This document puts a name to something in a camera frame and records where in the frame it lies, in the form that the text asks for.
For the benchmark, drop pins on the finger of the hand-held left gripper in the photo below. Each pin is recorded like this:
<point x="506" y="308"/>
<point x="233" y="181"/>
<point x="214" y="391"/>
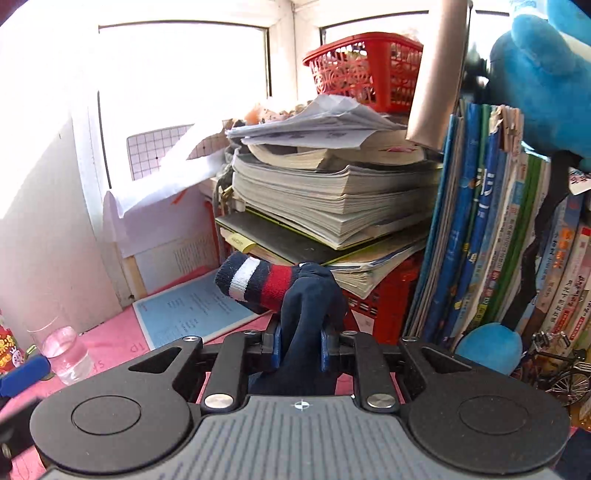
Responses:
<point x="27" y="374"/>

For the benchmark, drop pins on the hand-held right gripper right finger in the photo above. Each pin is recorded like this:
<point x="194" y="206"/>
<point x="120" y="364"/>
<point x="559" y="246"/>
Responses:
<point x="325" y="346"/>

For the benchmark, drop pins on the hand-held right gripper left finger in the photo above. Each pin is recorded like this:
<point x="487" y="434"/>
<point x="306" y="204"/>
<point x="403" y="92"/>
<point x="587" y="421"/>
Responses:
<point x="277" y="346"/>

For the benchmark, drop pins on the navy and white jacket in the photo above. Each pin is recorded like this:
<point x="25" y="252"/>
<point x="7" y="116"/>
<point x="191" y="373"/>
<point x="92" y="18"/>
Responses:
<point x="304" y="295"/>

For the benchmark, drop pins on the red printed packet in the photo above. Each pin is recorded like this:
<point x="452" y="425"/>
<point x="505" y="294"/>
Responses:
<point x="10" y="346"/>

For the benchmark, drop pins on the red plastic crate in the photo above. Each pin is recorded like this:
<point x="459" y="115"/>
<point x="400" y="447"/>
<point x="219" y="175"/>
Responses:
<point x="392" y="300"/>

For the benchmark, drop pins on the light blue notebook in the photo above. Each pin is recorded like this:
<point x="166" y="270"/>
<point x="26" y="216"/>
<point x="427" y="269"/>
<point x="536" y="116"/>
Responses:
<point x="194" y="304"/>

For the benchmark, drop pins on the white text board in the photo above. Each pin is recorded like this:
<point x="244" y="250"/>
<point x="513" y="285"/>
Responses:
<point x="184" y="258"/>

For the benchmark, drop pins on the stack of workbooks and papers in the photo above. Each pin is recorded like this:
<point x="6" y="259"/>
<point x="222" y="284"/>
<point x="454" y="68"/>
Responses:
<point x="323" y="194"/>

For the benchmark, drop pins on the blue plush ball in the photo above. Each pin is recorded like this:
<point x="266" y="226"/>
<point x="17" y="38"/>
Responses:
<point x="489" y="348"/>

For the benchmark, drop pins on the row of tall children's books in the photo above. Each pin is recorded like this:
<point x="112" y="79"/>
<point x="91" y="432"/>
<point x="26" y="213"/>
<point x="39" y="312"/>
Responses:
<point x="485" y="230"/>

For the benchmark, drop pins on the white paper sheet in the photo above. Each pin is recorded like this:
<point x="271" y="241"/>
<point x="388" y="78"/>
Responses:
<point x="152" y="194"/>

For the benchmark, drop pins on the white grid paper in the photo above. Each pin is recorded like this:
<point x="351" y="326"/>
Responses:
<point x="152" y="152"/>

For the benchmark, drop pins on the miniature bicycle model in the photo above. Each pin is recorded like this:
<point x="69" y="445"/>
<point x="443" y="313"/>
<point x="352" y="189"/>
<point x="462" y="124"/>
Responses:
<point x="558" y="374"/>

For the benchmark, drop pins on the red plastic basket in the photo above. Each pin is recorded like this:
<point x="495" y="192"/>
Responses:
<point x="360" y="64"/>

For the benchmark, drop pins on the grey leaning board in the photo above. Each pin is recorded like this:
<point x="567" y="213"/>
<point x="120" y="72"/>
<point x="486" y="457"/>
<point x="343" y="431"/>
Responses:
<point x="438" y="69"/>

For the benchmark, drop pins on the large blue plush toy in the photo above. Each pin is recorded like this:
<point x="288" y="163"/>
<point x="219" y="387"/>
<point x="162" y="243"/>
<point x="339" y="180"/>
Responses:
<point x="540" y="78"/>

